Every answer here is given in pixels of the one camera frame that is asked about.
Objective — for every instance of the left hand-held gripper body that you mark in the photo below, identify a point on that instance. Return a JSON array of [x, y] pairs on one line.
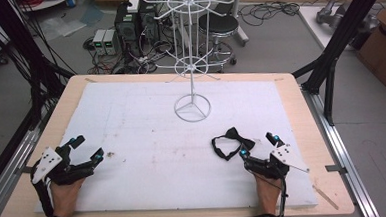
[[55, 170]]

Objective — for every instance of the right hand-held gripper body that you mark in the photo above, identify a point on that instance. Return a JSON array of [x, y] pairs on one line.
[[267, 168]]

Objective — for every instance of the black bow tie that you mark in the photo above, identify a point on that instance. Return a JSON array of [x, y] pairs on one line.
[[232, 133]]

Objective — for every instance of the person's right hand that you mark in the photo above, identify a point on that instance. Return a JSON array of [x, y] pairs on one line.
[[267, 193]]

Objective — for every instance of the person's left hand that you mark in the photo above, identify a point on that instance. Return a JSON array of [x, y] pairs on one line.
[[64, 197]]

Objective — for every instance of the white foam mat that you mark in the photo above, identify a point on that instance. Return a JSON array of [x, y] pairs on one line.
[[149, 141]]

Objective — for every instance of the grey bench power supply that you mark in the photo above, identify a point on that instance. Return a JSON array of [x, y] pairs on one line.
[[98, 41], [111, 41]]

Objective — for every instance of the black computer tower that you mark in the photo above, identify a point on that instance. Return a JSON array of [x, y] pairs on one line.
[[128, 28]]

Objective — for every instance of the black round stool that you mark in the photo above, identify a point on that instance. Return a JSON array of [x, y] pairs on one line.
[[218, 24]]

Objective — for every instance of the brown cardboard box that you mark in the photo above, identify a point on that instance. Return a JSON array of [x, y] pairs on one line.
[[383, 51]]

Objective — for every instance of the white small box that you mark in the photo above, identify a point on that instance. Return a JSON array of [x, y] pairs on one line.
[[133, 5]]

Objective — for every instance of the aluminium rail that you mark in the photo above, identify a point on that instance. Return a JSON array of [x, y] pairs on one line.
[[7, 178], [341, 147]]

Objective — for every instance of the grey metal bracket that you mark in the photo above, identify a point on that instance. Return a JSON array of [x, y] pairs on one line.
[[336, 169]]

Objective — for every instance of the black metal frame post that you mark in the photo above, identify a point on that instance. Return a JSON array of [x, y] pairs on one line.
[[17, 41], [343, 30]]

